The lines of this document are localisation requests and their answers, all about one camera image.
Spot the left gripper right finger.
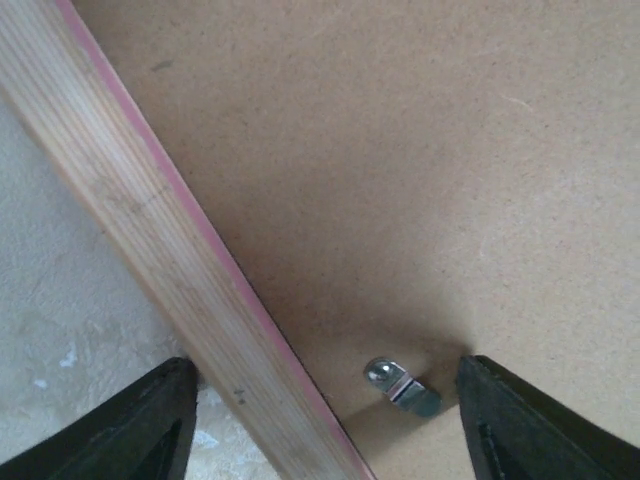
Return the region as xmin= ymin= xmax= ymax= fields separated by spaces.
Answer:
xmin=456 ymin=355 xmax=639 ymax=479

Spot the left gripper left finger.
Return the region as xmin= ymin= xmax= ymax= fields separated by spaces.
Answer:
xmin=1 ymin=357 xmax=198 ymax=479

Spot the metal frame retaining clip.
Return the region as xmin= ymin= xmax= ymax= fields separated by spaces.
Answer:
xmin=364 ymin=357 xmax=442 ymax=418

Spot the brown backing board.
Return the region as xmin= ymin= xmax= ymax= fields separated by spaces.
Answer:
xmin=76 ymin=1 xmax=639 ymax=479

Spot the pink picture frame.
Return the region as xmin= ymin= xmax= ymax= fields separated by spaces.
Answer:
xmin=1 ymin=1 xmax=372 ymax=479

